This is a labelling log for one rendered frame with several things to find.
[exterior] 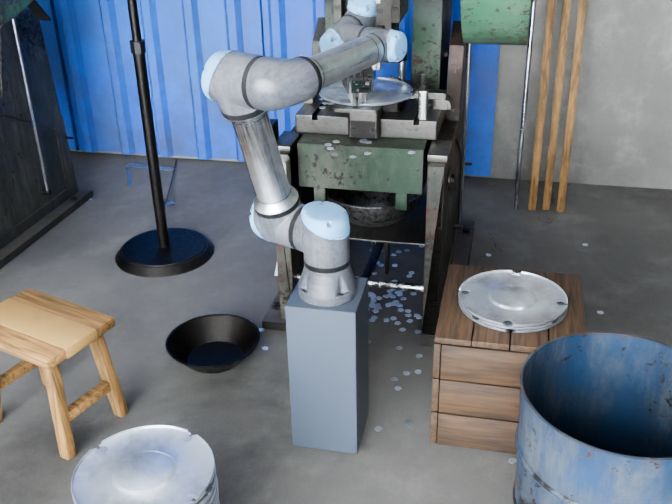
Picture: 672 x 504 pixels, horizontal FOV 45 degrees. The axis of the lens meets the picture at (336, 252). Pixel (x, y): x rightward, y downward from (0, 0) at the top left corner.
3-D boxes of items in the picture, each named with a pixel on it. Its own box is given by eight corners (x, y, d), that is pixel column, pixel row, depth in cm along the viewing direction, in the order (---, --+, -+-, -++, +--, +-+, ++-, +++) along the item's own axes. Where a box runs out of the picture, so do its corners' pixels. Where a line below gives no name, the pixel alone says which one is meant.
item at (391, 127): (436, 140, 251) (437, 121, 248) (295, 132, 260) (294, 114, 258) (446, 110, 277) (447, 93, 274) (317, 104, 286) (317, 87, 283)
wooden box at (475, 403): (572, 461, 217) (588, 352, 201) (429, 443, 224) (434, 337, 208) (567, 373, 251) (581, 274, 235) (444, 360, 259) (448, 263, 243)
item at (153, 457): (242, 459, 172) (242, 456, 172) (141, 549, 152) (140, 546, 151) (146, 411, 187) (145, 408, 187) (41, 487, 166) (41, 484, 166)
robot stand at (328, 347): (356, 454, 221) (355, 313, 200) (292, 445, 225) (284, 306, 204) (368, 412, 237) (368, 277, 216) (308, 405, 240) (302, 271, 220)
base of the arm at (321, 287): (350, 309, 202) (350, 274, 197) (291, 303, 205) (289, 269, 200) (362, 279, 215) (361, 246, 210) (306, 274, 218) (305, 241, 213)
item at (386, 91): (308, 103, 242) (308, 101, 242) (331, 77, 267) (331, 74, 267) (405, 108, 236) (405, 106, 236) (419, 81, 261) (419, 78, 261)
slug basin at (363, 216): (415, 239, 266) (416, 211, 262) (314, 231, 273) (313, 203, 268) (428, 197, 296) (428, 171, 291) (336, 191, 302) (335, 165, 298)
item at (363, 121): (378, 153, 241) (378, 109, 235) (332, 150, 244) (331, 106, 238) (392, 125, 263) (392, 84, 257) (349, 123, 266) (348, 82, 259)
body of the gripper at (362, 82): (346, 96, 228) (347, 61, 218) (343, 76, 233) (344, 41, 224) (373, 94, 228) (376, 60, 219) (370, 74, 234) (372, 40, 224)
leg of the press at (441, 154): (454, 349, 265) (470, 75, 223) (419, 345, 267) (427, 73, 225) (474, 227, 344) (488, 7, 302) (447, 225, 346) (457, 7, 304)
